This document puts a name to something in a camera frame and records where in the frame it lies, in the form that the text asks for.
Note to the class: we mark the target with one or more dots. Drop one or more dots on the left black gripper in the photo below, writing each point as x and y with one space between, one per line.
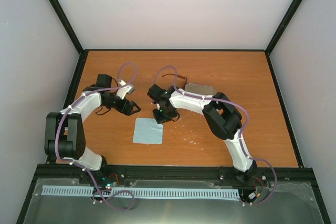
127 110

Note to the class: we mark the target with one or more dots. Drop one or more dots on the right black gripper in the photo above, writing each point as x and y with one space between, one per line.
160 120

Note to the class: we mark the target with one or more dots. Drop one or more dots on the light blue cleaning cloth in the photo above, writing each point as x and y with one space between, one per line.
147 131

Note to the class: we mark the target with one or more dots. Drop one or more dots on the flag pattern sunglasses case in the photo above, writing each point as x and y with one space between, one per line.
200 89

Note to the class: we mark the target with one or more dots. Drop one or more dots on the brown sunglasses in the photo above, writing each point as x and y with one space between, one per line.
181 81

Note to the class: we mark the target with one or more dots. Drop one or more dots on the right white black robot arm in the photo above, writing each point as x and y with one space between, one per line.
222 117

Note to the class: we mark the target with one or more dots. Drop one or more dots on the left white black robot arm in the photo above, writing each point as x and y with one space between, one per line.
64 133

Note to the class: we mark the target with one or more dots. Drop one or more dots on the left green controller board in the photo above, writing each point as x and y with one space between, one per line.
110 185

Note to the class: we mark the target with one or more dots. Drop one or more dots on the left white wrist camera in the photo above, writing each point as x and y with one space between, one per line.
124 90

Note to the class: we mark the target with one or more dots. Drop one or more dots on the light blue slotted cable duct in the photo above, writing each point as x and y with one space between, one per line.
146 193

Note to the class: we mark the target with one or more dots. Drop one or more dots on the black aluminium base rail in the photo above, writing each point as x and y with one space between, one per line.
225 176

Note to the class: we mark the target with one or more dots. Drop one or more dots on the left black frame post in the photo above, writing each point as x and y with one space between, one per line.
66 25

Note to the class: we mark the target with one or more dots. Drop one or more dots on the black frame post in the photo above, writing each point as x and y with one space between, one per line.
66 25
289 14

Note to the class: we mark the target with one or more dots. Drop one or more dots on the right black frame post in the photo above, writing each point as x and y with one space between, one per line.
289 14

